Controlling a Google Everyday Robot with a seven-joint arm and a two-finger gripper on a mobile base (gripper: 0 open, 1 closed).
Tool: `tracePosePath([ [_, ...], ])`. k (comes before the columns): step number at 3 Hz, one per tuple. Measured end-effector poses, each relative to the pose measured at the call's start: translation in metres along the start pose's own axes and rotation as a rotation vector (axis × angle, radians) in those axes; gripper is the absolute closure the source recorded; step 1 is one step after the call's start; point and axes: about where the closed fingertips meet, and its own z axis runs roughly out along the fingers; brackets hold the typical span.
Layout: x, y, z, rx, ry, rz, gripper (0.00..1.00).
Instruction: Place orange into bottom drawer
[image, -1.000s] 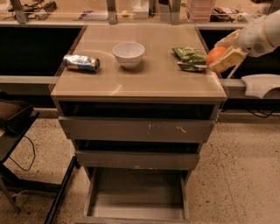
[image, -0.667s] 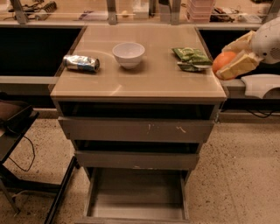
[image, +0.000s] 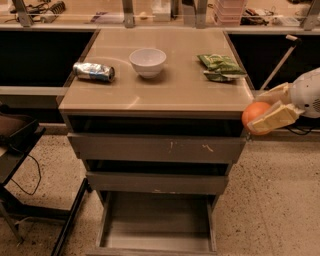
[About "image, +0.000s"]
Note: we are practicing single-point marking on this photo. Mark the middle grey drawer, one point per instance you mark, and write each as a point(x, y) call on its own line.
point(157, 183)

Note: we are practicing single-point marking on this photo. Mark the crushed silver blue can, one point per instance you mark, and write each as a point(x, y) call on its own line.
point(94, 71)

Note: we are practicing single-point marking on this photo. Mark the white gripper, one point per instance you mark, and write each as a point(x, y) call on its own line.
point(307, 94)

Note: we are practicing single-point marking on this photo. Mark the pink stacked trays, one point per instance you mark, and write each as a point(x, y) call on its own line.
point(228, 12)

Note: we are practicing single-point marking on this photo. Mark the orange fruit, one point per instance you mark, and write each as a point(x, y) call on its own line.
point(251, 112)

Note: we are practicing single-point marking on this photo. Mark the grey drawer cabinet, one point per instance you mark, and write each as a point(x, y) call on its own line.
point(180, 101)

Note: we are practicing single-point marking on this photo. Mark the top grey drawer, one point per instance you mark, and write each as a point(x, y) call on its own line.
point(156, 148)

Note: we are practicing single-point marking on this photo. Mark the green snack bag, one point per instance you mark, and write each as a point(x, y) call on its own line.
point(221, 68)

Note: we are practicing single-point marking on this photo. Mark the white stick with handle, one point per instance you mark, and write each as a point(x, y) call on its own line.
point(295, 41)

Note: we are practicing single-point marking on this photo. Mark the white ceramic bowl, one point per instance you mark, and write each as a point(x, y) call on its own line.
point(147, 62)

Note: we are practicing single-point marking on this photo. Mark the bottom open grey drawer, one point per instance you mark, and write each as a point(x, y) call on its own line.
point(146, 224)

